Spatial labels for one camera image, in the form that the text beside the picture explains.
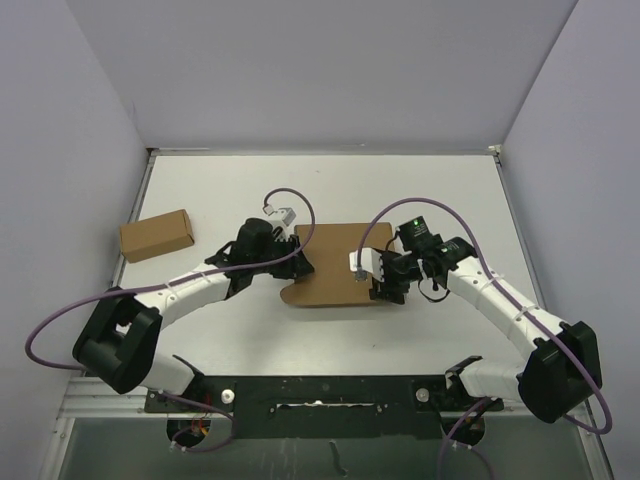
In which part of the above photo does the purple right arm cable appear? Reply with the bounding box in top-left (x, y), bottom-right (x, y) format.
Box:
top-left (355, 197), bottom-right (614, 480)

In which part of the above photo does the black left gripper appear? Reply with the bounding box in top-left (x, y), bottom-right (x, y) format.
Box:
top-left (251, 233), bottom-right (313, 279)

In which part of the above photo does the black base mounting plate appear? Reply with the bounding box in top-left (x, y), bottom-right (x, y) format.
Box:
top-left (143, 374), bottom-right (501, 441)

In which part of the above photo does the brown cardboard box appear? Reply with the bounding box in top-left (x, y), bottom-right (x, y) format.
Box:
top-left (280, 223), bottom-right (374, 307)

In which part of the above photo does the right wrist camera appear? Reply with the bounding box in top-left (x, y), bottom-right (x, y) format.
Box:
top-left (349, 248), bottom-right (383, 282)

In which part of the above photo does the small folded cardboard box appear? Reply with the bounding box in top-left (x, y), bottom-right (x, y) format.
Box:
top-left (119, 209), bottom-right (195, 263)

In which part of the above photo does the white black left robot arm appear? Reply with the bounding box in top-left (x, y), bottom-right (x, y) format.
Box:
top-left (72, 218), bottom-right (314, 411)

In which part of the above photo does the aluminium frame rail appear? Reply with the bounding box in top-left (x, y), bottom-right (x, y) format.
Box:
top-left (58, 153), bottom-right (607, 479)

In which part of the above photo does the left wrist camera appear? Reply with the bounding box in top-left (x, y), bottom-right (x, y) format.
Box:
top-left (263, 204), bottom-right (296, 230)

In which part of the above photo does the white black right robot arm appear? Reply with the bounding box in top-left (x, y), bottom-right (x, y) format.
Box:
top-left (350, 217), bottom-right (602, 423)

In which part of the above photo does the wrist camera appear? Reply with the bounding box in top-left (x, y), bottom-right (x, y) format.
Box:
top-left (263, 204), bottom-right (296, 230)
top-left (349, 248), bottom-right (383, 282)

